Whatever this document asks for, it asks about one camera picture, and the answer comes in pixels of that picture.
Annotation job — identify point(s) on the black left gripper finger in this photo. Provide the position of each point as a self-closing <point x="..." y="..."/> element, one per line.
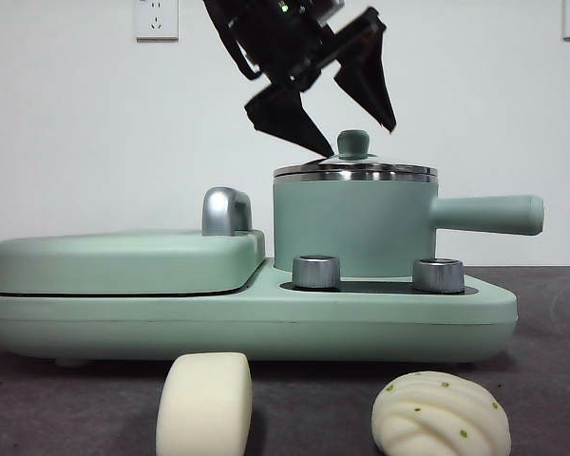
<point x="366" y="71"/>
<point x="285" y="116"/>

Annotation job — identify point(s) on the glass pot lid green knob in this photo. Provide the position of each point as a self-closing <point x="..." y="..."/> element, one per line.
<point x="354" y="142"/>

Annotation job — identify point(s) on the smooth white steamed bun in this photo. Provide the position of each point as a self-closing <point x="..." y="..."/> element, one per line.
<point x="204" y="408"/>

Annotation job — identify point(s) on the pleated white bun green specks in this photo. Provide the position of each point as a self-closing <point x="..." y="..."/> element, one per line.
<point x="437" y="418"/>

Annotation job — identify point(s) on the mint green steamer pot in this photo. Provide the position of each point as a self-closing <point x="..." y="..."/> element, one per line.
<point x="351" y="223"/>

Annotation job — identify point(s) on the silver control knob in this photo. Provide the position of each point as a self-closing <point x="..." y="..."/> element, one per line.
<point x="438" y="276"/>
<point x="316" y="273"/>

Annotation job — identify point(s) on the black glossy control panel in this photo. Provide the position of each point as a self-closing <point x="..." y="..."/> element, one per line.
<point x="380" y="288"/>

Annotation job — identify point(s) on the mint green breakfast machine base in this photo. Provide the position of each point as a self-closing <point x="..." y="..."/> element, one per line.
<point x="266" y="328"/>

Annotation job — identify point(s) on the mint green grill lid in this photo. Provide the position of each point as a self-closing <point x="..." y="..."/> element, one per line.
<point x="123" y="261"/>

